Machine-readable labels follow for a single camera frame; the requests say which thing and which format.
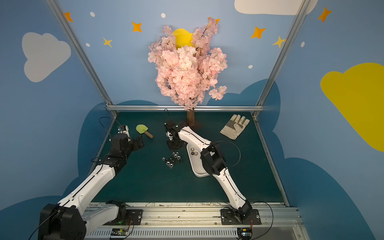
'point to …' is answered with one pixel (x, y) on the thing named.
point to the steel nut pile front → (168, 163)
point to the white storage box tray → (198, 168)
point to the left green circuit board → (119, 232)
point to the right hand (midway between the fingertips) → (175, 146)
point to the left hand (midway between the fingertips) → (133, 136)
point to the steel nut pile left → (164, 159)
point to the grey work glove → (235, 126)
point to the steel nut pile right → (177, 158)
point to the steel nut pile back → (173, 154)
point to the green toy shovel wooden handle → (142, 128)
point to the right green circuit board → (245, 233)
